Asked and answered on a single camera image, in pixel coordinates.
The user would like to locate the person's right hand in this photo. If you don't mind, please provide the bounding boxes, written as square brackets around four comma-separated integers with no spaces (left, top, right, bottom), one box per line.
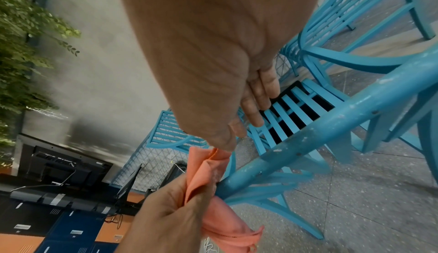
[112,0,326,151]

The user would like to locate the person's left hand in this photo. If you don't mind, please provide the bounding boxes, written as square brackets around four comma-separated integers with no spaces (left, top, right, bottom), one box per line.
[115,176,220,253]

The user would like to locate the orange cleaning cloth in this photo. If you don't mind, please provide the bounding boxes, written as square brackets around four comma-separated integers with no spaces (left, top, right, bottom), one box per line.
[184,147,265,253]

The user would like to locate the blue metal slatted chair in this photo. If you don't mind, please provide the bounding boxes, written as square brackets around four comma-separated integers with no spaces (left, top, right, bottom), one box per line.
[145,108,210,150]
[215,45,438,240]
[398,0,438,41]
[278,0,422,91]

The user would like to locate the black computer monitor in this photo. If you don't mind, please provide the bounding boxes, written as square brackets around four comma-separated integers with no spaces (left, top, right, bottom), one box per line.
[15,134,115,190]
[115,162,145,207]

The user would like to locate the dark desk with orange panels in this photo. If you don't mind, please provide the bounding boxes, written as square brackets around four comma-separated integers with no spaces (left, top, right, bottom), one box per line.
[0,173,151,253]

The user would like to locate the green leafy plant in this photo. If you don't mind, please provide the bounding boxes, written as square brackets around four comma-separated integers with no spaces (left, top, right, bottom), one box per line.
[0,0,83,168]

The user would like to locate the white floor cable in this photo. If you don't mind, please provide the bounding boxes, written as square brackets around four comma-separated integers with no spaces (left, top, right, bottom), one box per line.
[202,236,221,253]

